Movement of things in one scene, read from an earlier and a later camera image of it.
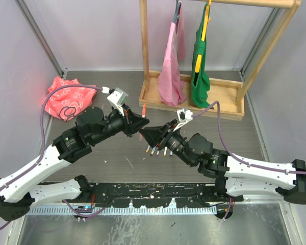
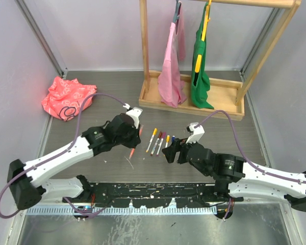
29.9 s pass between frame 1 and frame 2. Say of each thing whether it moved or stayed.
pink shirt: stayed
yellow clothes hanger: stayed
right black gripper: moved
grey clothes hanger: stayed
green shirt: stayed
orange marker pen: moved
